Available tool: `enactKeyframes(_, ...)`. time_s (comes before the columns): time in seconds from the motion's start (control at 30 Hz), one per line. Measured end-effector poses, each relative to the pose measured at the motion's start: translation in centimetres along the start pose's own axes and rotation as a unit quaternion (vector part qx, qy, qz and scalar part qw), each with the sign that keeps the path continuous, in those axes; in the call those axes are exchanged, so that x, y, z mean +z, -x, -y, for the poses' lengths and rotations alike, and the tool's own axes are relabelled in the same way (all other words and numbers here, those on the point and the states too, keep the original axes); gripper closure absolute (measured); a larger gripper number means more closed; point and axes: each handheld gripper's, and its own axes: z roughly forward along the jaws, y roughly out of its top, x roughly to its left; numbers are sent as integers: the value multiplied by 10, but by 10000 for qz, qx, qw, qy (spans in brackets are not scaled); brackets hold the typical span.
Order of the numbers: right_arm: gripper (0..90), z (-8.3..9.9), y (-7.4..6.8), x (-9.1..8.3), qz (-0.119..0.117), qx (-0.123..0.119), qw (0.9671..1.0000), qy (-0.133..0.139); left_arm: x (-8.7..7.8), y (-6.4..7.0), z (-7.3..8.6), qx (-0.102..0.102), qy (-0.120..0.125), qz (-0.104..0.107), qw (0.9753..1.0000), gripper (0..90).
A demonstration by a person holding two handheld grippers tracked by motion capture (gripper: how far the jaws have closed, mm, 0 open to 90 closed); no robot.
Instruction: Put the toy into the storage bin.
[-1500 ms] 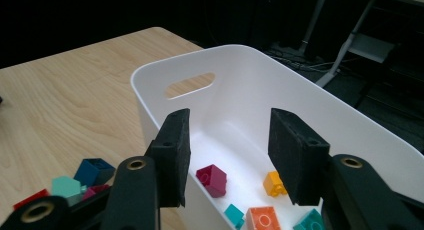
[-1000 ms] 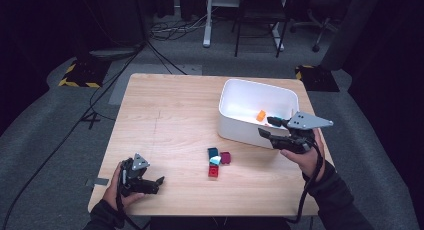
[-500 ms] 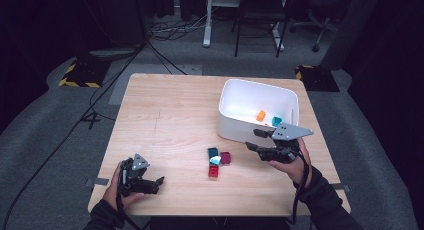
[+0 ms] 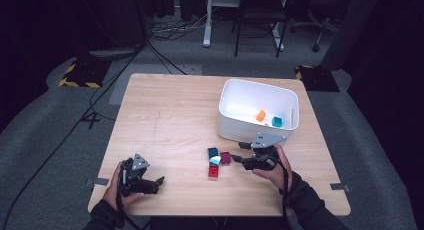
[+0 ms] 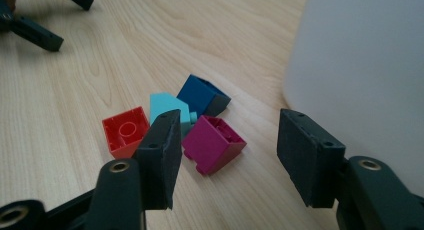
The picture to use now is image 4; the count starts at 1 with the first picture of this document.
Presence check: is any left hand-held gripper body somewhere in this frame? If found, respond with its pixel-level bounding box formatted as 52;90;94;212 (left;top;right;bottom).
119;152;156;196

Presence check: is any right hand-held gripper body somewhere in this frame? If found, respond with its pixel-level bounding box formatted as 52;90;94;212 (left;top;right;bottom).
244;132;287;172

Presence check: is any white plastic bin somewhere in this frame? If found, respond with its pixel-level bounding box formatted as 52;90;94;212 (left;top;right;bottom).
218;78;300;144

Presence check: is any person's right hand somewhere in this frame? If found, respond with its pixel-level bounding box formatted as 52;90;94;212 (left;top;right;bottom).
252;143;294;191

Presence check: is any person's left hand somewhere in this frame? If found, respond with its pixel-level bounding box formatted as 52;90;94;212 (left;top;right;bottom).
102;162;146;212

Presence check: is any grey tape piece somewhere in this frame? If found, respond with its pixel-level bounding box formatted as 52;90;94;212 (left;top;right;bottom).
329;182;352;193
85;177;110;187

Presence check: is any grey flat stand foot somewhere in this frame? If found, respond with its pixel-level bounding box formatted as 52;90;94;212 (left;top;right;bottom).
88;47;143;61

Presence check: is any black metal chair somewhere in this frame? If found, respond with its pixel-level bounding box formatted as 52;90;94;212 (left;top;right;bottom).
231;0;291;59

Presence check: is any office chair wheeled base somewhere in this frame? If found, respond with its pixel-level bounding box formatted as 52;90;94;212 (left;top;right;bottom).
289;8;338;53

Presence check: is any grey curtain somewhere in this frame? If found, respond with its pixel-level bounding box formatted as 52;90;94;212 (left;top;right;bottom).
319;0;383;71

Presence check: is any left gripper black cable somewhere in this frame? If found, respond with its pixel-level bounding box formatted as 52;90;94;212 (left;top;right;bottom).
114;163;148;230

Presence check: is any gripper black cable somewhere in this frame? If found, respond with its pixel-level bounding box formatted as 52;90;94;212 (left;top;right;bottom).
271;156;292;230
114;163;148;230

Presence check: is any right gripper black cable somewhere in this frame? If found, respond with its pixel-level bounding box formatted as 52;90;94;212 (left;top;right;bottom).
271;156;292;230

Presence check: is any long black floor cable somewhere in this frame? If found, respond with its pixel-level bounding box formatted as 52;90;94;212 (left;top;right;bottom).
0;39;188;224

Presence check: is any black yellow striped base plate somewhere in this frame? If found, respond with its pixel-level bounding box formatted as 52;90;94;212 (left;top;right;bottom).
294;64;340;93
58;58;111;89

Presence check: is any white desk frame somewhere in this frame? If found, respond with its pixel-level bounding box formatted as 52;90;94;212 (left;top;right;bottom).
202;0;289;53

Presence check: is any bundle of floor cables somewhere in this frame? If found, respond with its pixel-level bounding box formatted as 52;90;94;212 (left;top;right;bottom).
149;9;209;42

